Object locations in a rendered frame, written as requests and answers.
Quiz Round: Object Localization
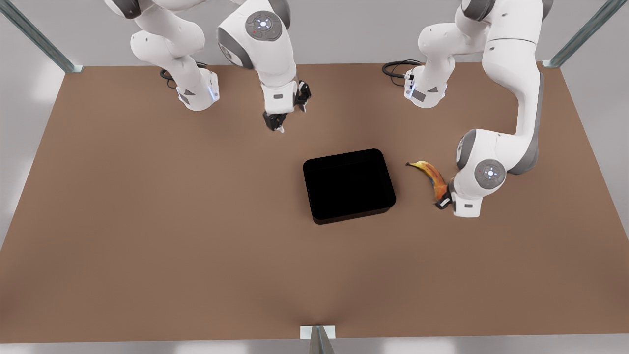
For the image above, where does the yellow orange banana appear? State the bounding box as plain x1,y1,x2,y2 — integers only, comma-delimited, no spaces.
406,160,448,202

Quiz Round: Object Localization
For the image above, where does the black rectangular tray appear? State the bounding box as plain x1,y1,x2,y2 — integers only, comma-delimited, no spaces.
302,148,397,226

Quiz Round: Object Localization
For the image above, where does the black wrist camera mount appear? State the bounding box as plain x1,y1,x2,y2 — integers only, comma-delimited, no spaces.
294,80,312,113

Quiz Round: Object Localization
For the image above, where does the black cable loop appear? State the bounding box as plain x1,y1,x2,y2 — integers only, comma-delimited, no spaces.
382,59,425,88
160,61,208,90

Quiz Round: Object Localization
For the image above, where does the silver frame post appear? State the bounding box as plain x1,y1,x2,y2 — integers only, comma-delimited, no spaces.
0,0,84,74
541,0,629,69
300,325,337,354

